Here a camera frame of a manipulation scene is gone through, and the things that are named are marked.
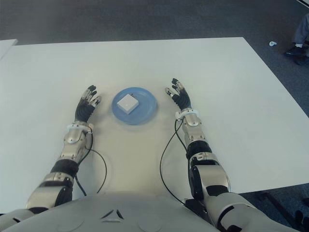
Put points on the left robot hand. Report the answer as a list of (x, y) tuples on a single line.
[(84, 108)]

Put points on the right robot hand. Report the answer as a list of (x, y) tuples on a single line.
[(182, 99)]

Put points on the blue plastic plate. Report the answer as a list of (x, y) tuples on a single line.
[(147, 108)]

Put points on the white charger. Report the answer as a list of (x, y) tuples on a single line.
[(128, 104)]

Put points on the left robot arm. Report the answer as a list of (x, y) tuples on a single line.
[(55, 174)]

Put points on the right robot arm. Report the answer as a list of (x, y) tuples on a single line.
[(207, 169)]

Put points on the white side table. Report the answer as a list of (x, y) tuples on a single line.
[(4, 47)]

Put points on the small white floor object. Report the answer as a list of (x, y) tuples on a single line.
[(272, 43)]

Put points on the grey robot torso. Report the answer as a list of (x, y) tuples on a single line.
[(108, 212)]

